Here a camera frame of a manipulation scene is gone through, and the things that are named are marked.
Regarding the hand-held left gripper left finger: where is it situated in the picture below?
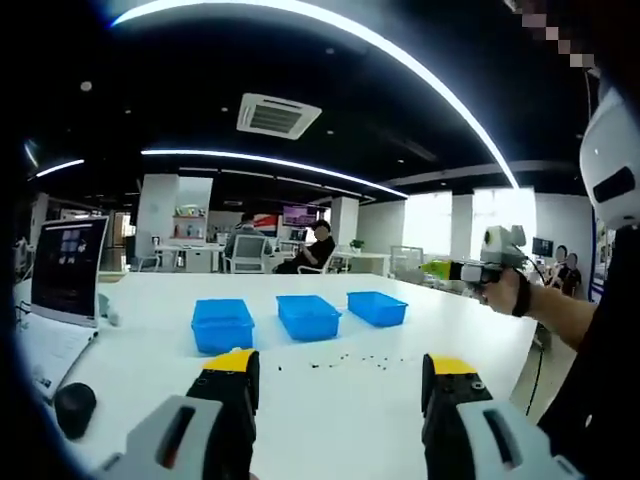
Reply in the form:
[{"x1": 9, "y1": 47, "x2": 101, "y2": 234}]
[{"x1": 97, "y1": 348, "x2": 261, "y2": 480}]

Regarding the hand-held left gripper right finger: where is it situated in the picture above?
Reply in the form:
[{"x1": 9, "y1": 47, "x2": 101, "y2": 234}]
[{"x1": 421, "y1": 353, "x2": 584, "y2": 480}]

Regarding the blue plastic bin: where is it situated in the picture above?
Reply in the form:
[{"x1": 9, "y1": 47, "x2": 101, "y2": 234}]
[
  {"x1": 275, "y1": 294, "x2": 344, "y2": 343},
  {"x1": 190, "y1": 298, "x2": 256, "y2": 357},
  {"x1": 346, "y1": 291, "x2": 409, "y2": 329}
]

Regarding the scatter of small resistors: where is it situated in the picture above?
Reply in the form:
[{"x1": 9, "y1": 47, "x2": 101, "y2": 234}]
[{"x1": 274, "y1": 352, "x2": 406, "y2": 374}]

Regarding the person's right hand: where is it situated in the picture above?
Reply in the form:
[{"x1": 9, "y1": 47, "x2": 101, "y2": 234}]
[{"x1": 479, "y1": 272, "x2": 519, "y2": 316}]

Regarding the grey mesh office chair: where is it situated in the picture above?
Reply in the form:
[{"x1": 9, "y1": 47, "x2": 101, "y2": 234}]
[{"x1": 389, "y1": 244, "x2": 426, "y2": 279}]

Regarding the long ceiling light strip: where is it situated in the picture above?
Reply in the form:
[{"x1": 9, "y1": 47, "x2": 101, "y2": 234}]
[{"x1": 109, "y1": 0, "x2": 519, "y2": 189}]

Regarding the white office desk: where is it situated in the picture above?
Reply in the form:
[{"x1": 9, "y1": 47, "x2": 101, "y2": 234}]
[{"x1": 332, "y1": 251, "x2": 392, "y2": 276}]

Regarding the white worn device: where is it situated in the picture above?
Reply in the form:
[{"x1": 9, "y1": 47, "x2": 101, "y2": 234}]
[{"x1": 579, "y1": 84, "x2": 640, "y2": 229}]

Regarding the white office chair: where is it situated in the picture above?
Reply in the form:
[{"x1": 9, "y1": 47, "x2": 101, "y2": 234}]
[{"x1": 222, "y1": 234, "x2": 269, "y2": 275}]

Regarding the black computer mouse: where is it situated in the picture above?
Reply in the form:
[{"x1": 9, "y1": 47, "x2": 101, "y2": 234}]
[{"x1": 53, "y1": 382, "x2": 98, "y2": 441}]

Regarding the colourful display shelf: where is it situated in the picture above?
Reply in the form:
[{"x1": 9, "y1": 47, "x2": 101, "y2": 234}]
[{"x1": 172, "y1": 207, "x2": 209, "y2": 246}]

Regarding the white laptop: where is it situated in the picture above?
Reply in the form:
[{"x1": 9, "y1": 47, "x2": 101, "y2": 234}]
[{"x1": 19, "y1": 215, "x2": 110, "y2": 401}]

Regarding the ceiling air conditioner vent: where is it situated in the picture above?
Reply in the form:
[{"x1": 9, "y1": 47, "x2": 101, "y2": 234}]
[{"x1": 235, "y1": 92, "x2": 323, "y2": 140}]

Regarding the short ceiling light strip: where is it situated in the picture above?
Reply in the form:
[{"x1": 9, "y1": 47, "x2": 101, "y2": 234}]
[{"x1": 34, "y1": 158, "x2": 86, "y2": 180}]

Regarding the black wrist strap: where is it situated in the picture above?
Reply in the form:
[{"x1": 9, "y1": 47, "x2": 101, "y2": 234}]
[{"x1": 509, "y1": 272, "x2": 532, "y2": 320}]

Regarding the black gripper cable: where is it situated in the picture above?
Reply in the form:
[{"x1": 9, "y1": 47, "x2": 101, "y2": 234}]
[{"x1": 523, "y1": 257, "x2": 549, "y2": 419}]

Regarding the blue white wall poster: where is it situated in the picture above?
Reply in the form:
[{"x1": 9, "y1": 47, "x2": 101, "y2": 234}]
[{"x1": 588, "y1": 212, "x2": 609, "y2": 304}]

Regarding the pink wall screen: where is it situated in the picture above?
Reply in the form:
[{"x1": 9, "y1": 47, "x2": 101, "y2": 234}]
[{"x1": 282, "y1": 204, "x2": 319, "y2": 226}]

